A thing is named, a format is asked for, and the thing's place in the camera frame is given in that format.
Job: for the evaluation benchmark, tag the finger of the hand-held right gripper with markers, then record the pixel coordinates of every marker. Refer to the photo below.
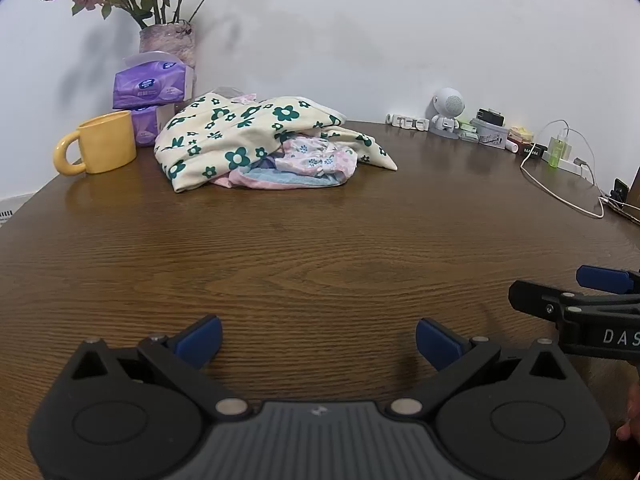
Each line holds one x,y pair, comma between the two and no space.
537,299
600,278

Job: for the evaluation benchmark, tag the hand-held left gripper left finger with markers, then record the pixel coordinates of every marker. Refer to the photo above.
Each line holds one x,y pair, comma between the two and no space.
200,341

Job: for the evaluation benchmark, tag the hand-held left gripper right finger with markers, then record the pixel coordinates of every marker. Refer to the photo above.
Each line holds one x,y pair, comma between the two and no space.
436,342

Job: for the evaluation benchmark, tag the cream green-flowered garment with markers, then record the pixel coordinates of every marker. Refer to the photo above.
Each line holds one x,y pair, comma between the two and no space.
220,135

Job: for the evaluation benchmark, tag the person's right hand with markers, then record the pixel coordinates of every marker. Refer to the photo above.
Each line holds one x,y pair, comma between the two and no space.
631,417

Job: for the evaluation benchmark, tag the black phone stand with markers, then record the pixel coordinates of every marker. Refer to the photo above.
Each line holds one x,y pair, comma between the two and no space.
620,190

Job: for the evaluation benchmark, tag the white power strip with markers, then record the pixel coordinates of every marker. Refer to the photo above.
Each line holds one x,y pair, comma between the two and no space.
575,167

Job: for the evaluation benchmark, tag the dark flat box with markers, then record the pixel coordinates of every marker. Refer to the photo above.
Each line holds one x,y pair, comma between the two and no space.
532,151

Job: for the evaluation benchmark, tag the white small tube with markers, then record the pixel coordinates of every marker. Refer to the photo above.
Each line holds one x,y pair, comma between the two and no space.
511,146

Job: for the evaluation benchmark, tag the yellow and red box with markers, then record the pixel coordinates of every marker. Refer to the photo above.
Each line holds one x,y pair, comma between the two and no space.
520,135

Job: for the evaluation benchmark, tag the green and white small boxes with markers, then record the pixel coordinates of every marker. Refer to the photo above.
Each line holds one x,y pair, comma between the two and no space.
467,132

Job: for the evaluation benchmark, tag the pink and blue cloth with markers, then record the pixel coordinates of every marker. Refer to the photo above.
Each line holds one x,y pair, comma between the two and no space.
280,179

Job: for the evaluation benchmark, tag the small black device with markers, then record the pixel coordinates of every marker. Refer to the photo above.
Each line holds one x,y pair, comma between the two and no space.
491,116

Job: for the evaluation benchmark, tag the pink floral garment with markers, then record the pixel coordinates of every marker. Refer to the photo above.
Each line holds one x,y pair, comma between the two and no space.
310,157

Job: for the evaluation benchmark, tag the white robot figurine speaker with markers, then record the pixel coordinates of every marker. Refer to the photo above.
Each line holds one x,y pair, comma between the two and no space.
447,102

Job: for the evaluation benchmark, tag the yellow mug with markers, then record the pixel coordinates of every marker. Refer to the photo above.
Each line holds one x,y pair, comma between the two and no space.
107,142

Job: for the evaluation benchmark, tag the clear plastic bag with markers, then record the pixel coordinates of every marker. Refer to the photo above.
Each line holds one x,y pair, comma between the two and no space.
227,92

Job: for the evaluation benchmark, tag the purple mottled vase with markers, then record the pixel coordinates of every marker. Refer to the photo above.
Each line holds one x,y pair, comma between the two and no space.
167,42

